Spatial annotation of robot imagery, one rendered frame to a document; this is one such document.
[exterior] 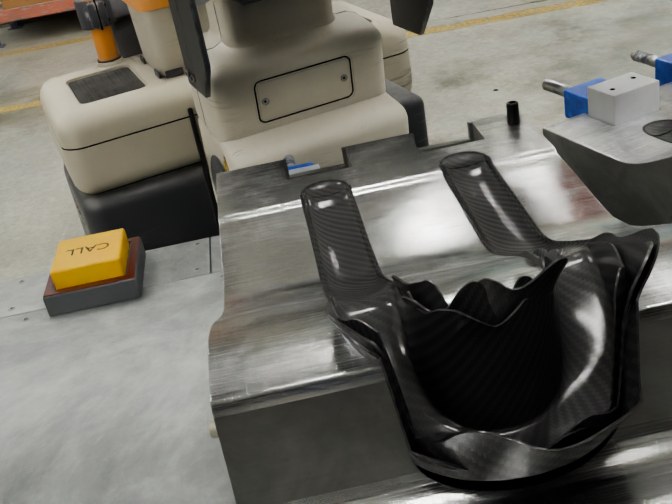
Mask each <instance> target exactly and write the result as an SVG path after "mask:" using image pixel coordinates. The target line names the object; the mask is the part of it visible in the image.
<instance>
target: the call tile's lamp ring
mask: <svg viewBox="0 0 672 504"><path fill-rule="evenodd" d="M139 240H140V237H139V236H138V237H134V238H129V239H128V242H132V243H131V250H130V257H129V264H128V271H127V275H123V276H119V277H114V278H109V279H104V280H100V281H95V282H90V283H86V284H81V285H76V286H71V287H67V288H62V289H57V290H53V287H54V283H53V280H52V277H51V274H50V275H49V278H48V281H47V285H46V288H45V291H44V295H43V297H47V296H52V295H57V294H62V293H66V292H71V291H76V290H80V289H85V288H90V287H95V286H99V285H104V284H109V283H113V282H118V281H123V280H128V279H132V278H135V272H136V264H137V256H138V248H139Z"/></svg>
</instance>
